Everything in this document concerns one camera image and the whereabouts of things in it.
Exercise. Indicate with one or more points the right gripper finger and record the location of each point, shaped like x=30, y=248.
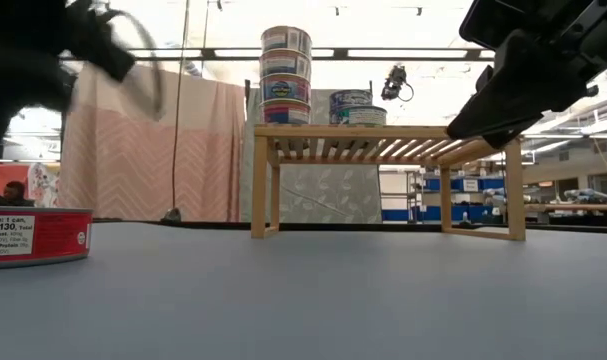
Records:
x=503, y=139
x=493, y=112

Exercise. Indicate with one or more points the silver-lid seafood can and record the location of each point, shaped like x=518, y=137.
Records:
x=33, y=237
x=360, y=116

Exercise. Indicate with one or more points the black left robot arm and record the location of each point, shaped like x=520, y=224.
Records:
x=18, y=60

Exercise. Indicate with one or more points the wooden slatted shelf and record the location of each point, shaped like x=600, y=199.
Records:
x=373, y=131

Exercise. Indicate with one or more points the blue bin shelving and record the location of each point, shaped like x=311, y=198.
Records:
x=490, y=183

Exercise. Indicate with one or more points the long wooden table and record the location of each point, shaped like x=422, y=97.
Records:
x=573, y=206

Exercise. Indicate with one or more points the grey blue equipment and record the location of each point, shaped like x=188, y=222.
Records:
x=590, y=195

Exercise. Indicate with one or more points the pink chevron cloth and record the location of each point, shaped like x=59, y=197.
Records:
x=133, y=165

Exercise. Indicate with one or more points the white floral cloth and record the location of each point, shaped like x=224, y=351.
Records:
x=44, y=185

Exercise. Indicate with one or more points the red storage bin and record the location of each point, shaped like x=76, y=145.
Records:
x=5, y=175

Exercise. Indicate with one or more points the green leaf-pattern cloth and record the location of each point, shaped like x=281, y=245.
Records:
x=328, y=200

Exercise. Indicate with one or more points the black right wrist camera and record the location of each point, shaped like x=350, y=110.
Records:
x=508, y=17

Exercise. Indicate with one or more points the black overhead camera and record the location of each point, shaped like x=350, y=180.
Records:
x=394, y=82

